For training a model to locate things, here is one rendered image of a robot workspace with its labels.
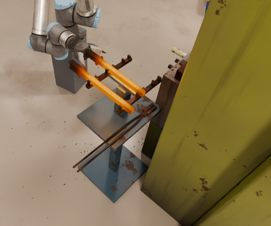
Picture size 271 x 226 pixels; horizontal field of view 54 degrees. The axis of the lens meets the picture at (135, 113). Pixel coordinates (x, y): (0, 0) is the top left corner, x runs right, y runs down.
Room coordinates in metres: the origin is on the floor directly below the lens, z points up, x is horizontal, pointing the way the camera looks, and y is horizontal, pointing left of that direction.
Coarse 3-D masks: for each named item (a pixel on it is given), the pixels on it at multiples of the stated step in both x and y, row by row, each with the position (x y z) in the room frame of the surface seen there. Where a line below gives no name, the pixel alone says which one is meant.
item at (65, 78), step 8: (72, 56) 1.60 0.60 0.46; (56, 64) 1.64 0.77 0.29; (64, 64) 1.61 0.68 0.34; (80, 64) 1.69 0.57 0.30; (56, 72) 1.65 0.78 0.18; (64, 72) 1.62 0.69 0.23; (72, 72) 1.59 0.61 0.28; (56, 80) 1.65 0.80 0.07; (64, 80) 1.62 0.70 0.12; (72, 80) 1.59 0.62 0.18; (80, 80) 1.68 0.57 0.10; (64, 88) 1.62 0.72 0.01; (72, 88) 1.59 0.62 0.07
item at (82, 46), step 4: (68, 40) 1.12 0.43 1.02; (72, 40) 1.13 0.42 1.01; (68, 44) 1.11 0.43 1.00; (76, 44) 1.09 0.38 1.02; (80, 44) 1.10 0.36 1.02; (84, 44) 1.11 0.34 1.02; (72, 48) 1.12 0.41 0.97; (76, 48) 1.06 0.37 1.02; (80, 48) 1.07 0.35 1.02; (84, 48) 1.08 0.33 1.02; (84, 52) 1.08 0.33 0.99; (76, 56) 1.07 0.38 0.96; (84, 56) 1.08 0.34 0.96
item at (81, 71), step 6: (72, 60) 0.96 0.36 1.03; (72, 66) 0.94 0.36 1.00; (78, 66) 0.93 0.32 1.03; (78, 72) 0.89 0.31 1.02; (84, 72) 0.91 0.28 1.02; (84, 78) 0.88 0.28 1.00; (90, 78) 0.87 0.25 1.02; (96, 84) 0.84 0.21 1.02; (102, 84) 0.85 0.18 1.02; (102, 90) 0.82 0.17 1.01; (108, 90) 0.82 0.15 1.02; (108, 96) 0.80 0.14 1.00; (114, 96) 0.79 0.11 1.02; (120, 102) 0.77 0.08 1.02; (126, 102) 0.77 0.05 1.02; (126, 108) 0.74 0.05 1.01; (132, 108) 0.75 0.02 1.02
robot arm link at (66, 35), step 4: (64, 32) 1.16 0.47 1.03; (68, 32) 1.16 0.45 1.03; (60, 36) 1.14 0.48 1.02; (64, 36) 1.13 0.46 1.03; (68, 36) 1.13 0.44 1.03; (72, 36) 1.15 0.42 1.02; (60, 40) 1.13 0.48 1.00; (64, 40) 1.11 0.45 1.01; (64, 44) 1.11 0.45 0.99; (68, 48) 1.12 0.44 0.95
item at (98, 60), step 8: (88, 48) 1.08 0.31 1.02; (88, 56) 1.04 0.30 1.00; (96, 56) 1.03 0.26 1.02; (96, 64) 1.00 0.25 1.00; (104, 64) 0.99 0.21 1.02; (112, 72) 0.95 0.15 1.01; (120, 72) 0.96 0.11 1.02; (120, 80) 0.92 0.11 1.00; (128, 80) 0.91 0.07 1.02; (136, 88) 0.87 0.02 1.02
